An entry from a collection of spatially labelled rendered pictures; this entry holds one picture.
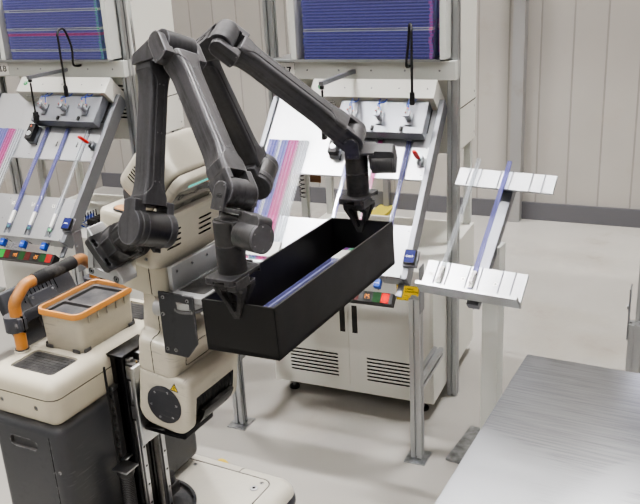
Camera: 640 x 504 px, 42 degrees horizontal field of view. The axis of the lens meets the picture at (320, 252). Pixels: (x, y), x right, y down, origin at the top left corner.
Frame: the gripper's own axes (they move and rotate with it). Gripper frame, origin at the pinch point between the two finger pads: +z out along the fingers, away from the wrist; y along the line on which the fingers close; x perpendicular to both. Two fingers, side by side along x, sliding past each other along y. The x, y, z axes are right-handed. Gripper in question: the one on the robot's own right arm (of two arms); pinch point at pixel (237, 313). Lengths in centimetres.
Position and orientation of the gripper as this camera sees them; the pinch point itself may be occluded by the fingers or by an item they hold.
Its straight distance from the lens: 164.7
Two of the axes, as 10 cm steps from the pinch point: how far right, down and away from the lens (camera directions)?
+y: 4.7, -3.1, 8.3
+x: -8.8, -0.9, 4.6
